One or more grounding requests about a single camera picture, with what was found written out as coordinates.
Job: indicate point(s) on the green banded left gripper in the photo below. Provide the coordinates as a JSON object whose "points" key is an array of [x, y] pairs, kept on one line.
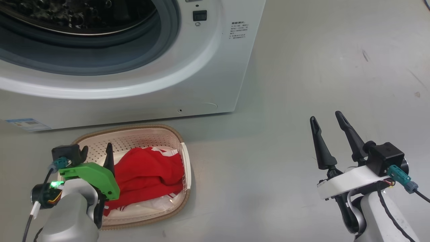
{"points": [[94, 176]]}

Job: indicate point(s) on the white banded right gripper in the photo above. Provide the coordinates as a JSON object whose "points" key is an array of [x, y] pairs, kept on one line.
{"points": [[352, 179]]}

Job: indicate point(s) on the red and white garment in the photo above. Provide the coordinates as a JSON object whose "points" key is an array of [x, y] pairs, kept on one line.
{"points": [[144, 174]]}

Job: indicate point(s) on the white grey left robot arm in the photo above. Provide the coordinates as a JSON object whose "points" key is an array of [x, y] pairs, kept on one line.
{"points": [[67, 218]]}

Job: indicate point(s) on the cream perforated laundry basket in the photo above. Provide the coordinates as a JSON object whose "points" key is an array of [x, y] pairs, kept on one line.
{"points": [[141, 137]]}

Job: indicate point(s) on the white front-load washing machine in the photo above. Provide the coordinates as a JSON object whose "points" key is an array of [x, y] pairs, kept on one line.
{"points": [[208, 74]]}

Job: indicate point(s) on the grey rubber door gasket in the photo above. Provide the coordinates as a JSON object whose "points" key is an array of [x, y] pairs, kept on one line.
{"points": [[168, 40]]}

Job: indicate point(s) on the perforated steel washer drum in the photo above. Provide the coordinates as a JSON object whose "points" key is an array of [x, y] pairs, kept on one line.
{"points": [[67, 16]]}

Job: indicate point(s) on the black door latch socket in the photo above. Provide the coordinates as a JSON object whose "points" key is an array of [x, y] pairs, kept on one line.
{"points": [[200, 15]]}

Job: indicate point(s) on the blue energy label sticker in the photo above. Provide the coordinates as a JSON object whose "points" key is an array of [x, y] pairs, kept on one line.
{"points": [[28, 124]]}

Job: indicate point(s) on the white round filter cover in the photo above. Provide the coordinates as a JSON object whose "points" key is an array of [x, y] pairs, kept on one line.
{"points": [[198, 108]]}

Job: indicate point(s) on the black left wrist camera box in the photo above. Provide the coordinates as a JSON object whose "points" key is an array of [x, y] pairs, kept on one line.
{"points": [[65, 153]]}

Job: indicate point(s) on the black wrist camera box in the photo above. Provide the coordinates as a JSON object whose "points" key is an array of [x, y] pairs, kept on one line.
{"points": [[386, 158], [65, 153]]}

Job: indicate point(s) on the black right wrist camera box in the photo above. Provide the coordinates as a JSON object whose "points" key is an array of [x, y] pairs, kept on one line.
{"points": [[386, 158]]}

